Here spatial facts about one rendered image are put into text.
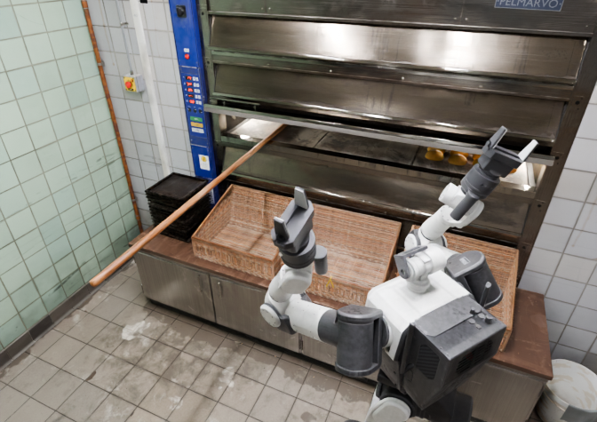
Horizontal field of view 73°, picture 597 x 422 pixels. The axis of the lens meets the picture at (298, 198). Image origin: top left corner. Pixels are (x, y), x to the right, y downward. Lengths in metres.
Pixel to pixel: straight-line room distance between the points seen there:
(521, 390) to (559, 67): 1.46
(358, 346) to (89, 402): 2.03
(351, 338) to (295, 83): 1.57
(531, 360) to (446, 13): 1.61
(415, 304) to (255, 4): 1.73
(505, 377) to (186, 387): 1.71
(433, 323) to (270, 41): 1.67
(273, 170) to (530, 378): 1.72
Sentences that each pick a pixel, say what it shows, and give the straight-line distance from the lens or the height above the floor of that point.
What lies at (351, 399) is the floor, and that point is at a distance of 2.58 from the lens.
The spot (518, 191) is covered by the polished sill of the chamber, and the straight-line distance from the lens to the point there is 2.27.
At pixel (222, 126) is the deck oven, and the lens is 2.65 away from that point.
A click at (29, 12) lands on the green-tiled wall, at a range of 2.84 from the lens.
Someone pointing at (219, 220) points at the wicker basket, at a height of 0.67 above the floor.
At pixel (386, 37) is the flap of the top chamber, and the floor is 1.83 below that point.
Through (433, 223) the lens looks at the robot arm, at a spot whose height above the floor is 1.40.
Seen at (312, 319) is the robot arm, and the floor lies 1.34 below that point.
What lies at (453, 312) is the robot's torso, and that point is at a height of 1.40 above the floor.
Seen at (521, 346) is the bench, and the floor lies 0.58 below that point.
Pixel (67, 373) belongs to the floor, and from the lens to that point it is 3.00.
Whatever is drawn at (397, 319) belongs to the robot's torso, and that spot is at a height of 1.39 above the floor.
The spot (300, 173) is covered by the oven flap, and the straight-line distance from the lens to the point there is 2.47.
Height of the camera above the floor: 2.17
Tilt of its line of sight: 31 degrees down
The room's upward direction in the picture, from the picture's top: straight up
